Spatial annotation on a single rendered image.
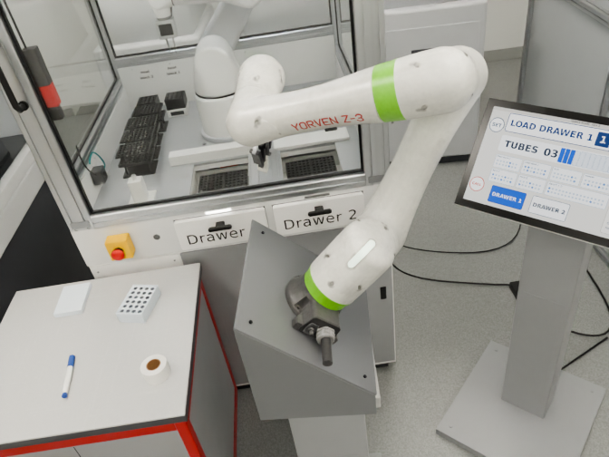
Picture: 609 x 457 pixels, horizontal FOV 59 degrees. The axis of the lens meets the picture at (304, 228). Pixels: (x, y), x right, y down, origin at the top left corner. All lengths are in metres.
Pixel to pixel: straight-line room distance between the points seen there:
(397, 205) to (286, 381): 0.47
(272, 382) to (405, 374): 1.19
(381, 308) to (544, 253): 0.65
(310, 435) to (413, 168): 0.77
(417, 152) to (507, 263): 1.72
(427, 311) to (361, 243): 1.49
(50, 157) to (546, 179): 1.37
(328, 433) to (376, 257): 0.59
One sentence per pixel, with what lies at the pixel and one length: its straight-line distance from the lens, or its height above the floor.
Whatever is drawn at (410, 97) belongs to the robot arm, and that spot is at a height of 1.45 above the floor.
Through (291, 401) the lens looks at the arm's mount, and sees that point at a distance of 1.29.
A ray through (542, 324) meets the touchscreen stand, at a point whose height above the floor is 0.51.
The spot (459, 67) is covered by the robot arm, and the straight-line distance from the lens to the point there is 1.02.
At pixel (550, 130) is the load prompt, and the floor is 1.16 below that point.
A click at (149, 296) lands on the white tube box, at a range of 1.71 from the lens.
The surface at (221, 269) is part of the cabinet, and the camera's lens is 1.86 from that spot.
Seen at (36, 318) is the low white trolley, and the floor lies 0.76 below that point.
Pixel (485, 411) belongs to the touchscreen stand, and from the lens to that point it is 2.23.
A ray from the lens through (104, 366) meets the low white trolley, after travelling 1.61.
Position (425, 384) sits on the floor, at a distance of 2.33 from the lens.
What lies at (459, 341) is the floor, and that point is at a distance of 2.48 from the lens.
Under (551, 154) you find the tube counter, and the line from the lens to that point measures 1.55.
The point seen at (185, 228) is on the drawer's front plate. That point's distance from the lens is 1.74.
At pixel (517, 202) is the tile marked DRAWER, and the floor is 1.00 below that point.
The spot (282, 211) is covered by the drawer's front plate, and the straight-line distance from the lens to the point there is 1.69.
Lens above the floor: 1.87
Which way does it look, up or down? 37 degrees down
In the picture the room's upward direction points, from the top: 9 degrees counter-clockwise
